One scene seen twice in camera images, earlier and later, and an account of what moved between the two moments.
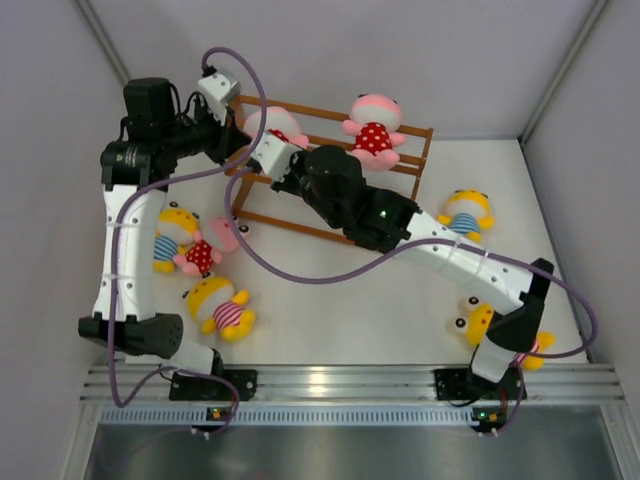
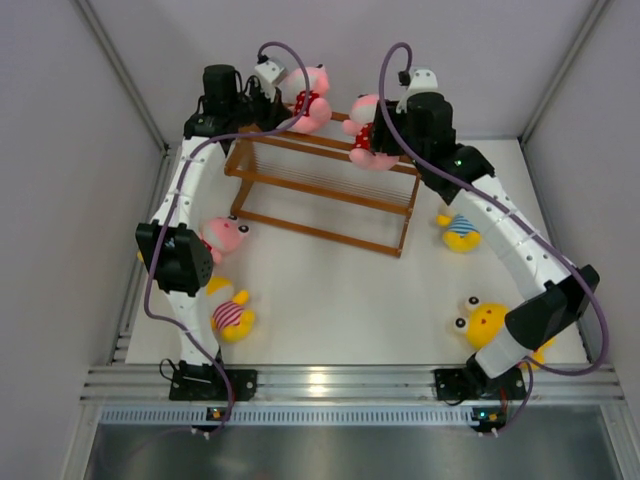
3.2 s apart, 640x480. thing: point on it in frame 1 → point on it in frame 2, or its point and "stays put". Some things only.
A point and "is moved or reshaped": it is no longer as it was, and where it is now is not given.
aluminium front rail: (143, 383) stays put
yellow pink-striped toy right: (474, 321) stays put
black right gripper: (295, 164) → (381, 136)
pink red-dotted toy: (278, 122) is moved or reshaped
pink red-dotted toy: (375, 118) stays put
